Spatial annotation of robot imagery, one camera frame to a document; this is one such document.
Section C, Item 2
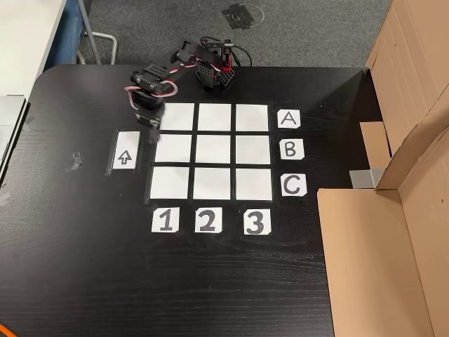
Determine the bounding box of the paper sheet letter C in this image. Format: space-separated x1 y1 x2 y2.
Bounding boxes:
281 174 308 197

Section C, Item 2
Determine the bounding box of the brown cardboard panel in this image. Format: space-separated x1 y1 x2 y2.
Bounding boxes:
316 101 449 337
360 0 449 159

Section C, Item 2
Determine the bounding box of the paper sheet number 2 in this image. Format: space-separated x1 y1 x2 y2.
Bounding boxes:
194 206 223 233

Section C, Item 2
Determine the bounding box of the grey metal desk frame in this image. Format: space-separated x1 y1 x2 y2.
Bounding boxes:
75 0 119 66

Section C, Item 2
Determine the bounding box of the paper sheet number 3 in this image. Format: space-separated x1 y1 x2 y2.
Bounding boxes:
243 209 272 235

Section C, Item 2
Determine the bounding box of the paper sheet number 1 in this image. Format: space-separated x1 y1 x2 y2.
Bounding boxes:
151 206 180 233

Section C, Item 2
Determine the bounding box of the black red bar clamp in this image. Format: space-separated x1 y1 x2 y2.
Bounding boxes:
220 39 233 71

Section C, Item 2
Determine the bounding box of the white arrow paper sheet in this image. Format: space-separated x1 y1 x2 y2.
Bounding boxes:
112 131 140 171

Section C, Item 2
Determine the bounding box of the paper sheet letter B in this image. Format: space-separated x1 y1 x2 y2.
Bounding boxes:
279 139 305 161

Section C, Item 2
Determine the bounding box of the white red servo cable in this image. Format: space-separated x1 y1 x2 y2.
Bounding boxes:
124 62 197 110

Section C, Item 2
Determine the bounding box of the white grid paper square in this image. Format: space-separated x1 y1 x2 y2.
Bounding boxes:
235 166 274 201
235 103 269 131
149 166 190 201
197 103 232 131
160 103 195 131
154 134 193 164
235 134 272 164
192 166 232 201
195 134 232 164

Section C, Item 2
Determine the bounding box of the paper sheet letter A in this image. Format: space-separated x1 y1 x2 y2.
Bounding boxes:
277 109 301 130

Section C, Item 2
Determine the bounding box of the grey laptop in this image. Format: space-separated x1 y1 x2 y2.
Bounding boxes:
0 93 27 182

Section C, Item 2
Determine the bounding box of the black power cable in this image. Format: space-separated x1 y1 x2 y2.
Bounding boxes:
229 44 253 67

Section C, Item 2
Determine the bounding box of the dark tape piece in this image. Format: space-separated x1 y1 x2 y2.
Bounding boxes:
23 114 39 133

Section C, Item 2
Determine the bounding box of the white desk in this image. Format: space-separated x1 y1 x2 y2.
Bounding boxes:
0 0 67 98

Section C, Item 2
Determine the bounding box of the grey tape strip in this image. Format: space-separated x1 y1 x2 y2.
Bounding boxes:
349 167 383 190

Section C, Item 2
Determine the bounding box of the black floor tape mark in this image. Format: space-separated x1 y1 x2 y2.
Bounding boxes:
221 2 264 31

